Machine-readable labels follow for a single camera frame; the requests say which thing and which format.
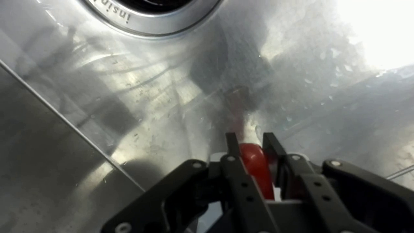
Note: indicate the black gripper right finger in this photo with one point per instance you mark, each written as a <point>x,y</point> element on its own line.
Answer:
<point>349,198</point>

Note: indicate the stainless steel sink basin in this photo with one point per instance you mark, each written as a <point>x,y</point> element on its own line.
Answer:
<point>129,107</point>

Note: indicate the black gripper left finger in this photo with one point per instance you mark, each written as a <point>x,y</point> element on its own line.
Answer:
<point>181,198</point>

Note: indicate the round metal sink drain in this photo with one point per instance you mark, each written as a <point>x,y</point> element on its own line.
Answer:
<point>172,26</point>

